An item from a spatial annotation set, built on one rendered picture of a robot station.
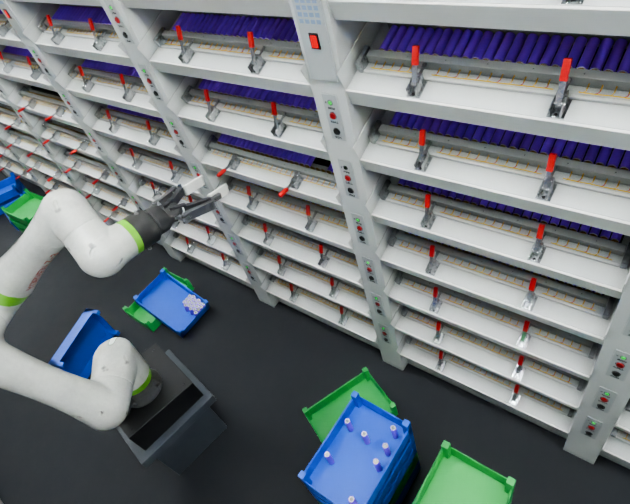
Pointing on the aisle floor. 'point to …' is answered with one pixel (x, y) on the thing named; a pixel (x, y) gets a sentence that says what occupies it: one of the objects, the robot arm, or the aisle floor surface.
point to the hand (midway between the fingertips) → (209, 187)
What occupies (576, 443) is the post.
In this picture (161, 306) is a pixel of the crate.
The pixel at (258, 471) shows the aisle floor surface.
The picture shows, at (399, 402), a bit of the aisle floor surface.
